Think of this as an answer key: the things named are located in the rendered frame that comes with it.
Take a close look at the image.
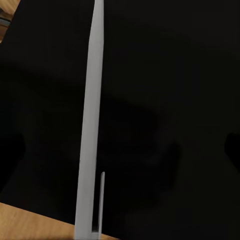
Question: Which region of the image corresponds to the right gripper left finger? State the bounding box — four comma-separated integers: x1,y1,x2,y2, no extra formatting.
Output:
0,133,26,193

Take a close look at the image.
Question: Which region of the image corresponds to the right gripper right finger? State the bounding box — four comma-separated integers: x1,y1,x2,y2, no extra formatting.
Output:
224,133,240,173

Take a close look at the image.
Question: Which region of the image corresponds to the pen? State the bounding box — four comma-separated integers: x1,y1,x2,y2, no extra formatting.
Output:
74,0,105,240

